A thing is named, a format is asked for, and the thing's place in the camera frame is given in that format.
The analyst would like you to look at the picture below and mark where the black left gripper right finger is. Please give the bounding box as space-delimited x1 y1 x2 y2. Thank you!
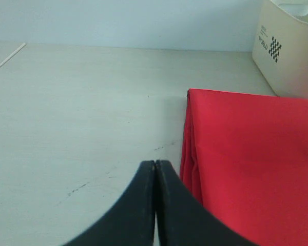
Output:
156 160 254 245

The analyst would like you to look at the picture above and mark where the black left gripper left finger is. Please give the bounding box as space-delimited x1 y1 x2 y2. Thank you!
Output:
65 161 156 246

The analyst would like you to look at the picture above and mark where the red scalloped table cloth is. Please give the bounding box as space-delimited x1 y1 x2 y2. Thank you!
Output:
180 89 308 245

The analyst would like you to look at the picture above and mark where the cream plastic storage bin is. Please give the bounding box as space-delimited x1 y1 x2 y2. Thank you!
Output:
252 1 308 99

